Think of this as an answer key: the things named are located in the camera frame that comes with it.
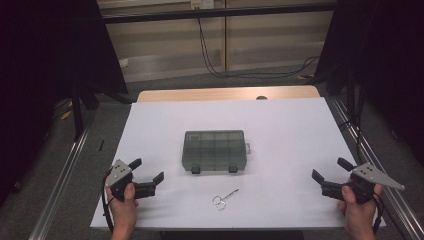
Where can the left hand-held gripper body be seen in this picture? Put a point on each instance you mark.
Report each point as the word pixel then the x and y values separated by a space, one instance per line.
pixel 118 173

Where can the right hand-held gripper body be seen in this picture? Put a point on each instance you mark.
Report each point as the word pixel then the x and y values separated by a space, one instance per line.
pixel 365 181

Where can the grey transparent compartment box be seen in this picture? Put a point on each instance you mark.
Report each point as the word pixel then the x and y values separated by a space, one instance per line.
pixel 215 150

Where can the person's left hand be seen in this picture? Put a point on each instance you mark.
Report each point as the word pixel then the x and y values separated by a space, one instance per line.
pixel 124 211

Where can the person's right hand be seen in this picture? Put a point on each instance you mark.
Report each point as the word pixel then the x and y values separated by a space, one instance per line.
pixel 358 215

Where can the white table sheet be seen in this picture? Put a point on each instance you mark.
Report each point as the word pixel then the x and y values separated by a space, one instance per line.
pixel 286 143

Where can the black metal stand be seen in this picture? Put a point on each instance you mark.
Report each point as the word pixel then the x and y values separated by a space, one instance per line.
pixel 77 113
pixel 353 100

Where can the small metal scissors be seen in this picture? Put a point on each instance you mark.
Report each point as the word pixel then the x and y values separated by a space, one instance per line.
pixel 220 201

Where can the yellow floor object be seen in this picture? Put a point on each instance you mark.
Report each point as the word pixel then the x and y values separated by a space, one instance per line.
pixel 66 115

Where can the black curtain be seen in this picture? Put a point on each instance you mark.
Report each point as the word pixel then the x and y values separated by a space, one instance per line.
pixel 40 66
pixel 386 66

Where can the small dark round object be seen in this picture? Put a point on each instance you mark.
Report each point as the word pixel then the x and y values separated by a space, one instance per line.
pixel 261 97

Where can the black horizontal bar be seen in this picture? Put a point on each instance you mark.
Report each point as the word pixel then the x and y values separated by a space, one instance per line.
pixel 216 14

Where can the white power strip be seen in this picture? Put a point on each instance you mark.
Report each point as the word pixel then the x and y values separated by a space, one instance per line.
pixel 202 4

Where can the aluminium floor rail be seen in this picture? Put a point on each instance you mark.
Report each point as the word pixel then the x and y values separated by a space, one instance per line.
pixel 383 166
pixel 60 180

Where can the white wall socket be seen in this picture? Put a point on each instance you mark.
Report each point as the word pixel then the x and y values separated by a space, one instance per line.
pixel 123 62

